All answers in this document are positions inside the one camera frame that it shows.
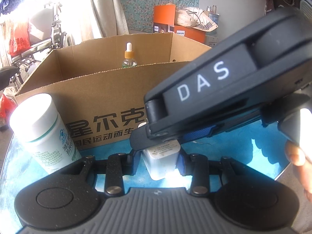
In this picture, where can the brown cardboard box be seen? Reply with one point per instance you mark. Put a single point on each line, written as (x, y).
(99, 101)

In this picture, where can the beige bag on box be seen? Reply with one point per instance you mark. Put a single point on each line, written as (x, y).
(192, 17)

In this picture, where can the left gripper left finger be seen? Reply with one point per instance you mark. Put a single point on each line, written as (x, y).
(118, 165)

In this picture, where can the white supplement bottle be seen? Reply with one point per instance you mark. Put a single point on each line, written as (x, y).
(40, 130)

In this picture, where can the red bag on floor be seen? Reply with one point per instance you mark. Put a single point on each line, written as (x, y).
(8, 105)

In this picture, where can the grey curtain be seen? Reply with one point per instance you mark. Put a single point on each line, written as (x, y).
(110, 17)

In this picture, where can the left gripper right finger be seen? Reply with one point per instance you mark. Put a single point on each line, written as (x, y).
(197, 166)

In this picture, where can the red plastic bag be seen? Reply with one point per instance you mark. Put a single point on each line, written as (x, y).
(19, 40)

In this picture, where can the wheelchair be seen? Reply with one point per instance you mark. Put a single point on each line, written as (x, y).
(45, 35)

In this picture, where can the white water dispenser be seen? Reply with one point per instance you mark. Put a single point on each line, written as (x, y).
(211, 35)

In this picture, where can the person right hand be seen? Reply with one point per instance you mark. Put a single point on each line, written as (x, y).
(301, 166)

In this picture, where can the green dropper bottle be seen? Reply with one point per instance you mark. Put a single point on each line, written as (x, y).
(129, 60)

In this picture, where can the orange Philips appliance box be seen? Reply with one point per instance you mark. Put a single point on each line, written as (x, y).
(164, 21)

